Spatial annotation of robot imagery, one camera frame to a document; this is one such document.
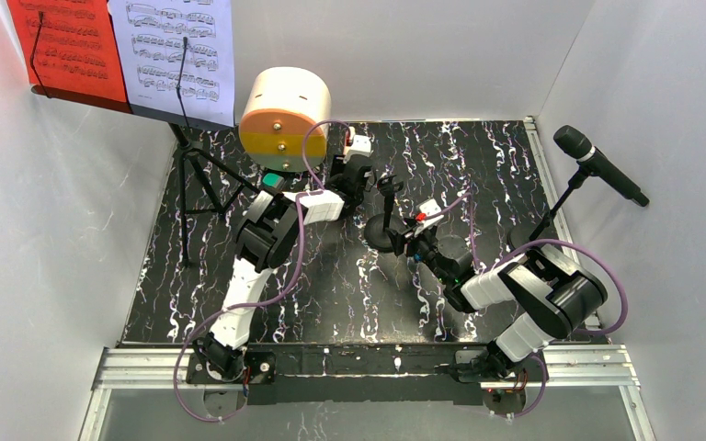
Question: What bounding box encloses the black handheld microphone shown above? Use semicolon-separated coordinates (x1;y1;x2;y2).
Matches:
553;125;650;208

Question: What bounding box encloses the black desktop microphone stand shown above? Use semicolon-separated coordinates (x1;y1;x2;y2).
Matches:
364;175;406;253

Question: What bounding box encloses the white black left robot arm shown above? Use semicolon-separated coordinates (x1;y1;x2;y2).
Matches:
190;153;372;382

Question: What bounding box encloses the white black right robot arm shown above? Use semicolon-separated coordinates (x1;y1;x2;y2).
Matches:
386;228;608;382

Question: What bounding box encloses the green and grey eraser block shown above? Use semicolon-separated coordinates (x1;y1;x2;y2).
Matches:
261;173;285;192

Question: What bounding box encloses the round three-colour drawer cabinet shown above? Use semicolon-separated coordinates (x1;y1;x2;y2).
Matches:
238;66;331;173

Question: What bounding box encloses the black tripod music stand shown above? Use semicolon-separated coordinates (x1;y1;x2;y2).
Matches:
28;85;263;267

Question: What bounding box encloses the white sheet music page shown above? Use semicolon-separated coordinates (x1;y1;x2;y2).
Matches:
108;0;235;130

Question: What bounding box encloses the red sheet music page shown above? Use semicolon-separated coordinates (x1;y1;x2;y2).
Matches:
6;0;131;114

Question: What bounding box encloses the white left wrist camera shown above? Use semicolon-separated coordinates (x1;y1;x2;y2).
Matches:
343;126;372;164

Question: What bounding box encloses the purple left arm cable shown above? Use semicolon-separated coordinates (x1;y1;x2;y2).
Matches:
172;119;354;424

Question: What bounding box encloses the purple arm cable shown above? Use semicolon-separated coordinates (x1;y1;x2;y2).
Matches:
432;191;630;419
172;119;354;424

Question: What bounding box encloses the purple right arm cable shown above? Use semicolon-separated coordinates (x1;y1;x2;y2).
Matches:
432;191;630;419

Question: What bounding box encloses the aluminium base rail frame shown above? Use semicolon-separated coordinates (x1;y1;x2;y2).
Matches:
78;117;657;441

